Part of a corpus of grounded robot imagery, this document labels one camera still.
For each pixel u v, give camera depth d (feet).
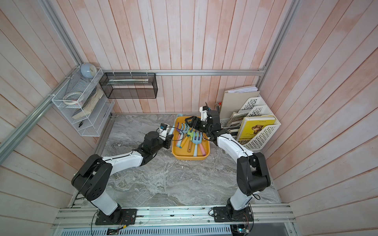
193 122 2.54
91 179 1.58
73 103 2.30
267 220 2.41
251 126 2.74
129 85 3.47
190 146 3.22
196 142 3.31
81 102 2.38
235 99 3.05
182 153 3.20
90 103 2.63
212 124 2.24
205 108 2.62
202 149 3.21
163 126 2.54
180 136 3.36
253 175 1.49
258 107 2.90
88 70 2.68
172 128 2.84
